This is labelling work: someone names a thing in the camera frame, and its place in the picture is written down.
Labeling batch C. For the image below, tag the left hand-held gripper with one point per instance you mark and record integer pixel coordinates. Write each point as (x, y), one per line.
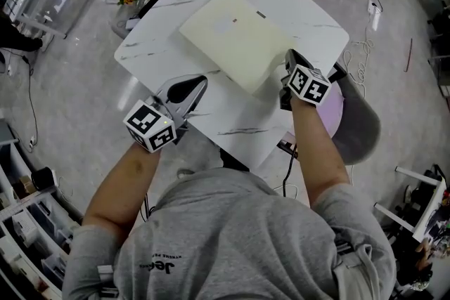
(151, 126)

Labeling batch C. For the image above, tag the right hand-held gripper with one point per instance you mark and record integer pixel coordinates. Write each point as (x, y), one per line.
(309, 84)

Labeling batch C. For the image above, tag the cream white folder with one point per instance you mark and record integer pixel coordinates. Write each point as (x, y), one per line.
(239, 42)

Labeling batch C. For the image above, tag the person's right forearm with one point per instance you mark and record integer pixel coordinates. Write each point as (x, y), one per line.
(316, 151)

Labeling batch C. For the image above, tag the person's left forearm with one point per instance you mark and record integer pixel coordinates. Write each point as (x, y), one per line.
(123, 182)

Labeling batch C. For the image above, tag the black flat device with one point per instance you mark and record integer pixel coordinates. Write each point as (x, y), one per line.
(338, 72)

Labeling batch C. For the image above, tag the white power strip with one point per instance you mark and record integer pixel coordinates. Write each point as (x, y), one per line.
(374, 12)

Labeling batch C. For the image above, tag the grey round-backed chair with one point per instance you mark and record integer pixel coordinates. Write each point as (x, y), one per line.
(362, 126)

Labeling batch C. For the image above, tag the person's grey sweatshirt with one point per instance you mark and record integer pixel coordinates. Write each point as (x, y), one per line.
(228, 239)

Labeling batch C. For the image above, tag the black cylinder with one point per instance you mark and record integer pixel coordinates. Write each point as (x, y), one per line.
(42, 178)

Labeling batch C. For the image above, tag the cluttered white side table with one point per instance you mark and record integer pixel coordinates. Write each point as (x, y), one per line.
(427, 207)

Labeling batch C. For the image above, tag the white storage shelf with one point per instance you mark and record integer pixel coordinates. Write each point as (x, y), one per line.
(24, 221)

